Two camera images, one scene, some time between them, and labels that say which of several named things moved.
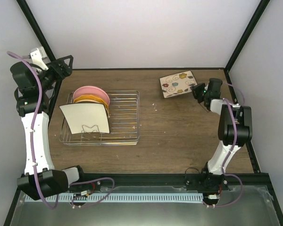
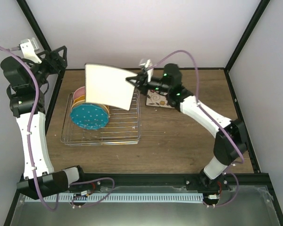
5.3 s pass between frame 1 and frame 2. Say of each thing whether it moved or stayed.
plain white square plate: moved
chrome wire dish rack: stayed
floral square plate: moved
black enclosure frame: stayed
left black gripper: moved
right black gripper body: moved
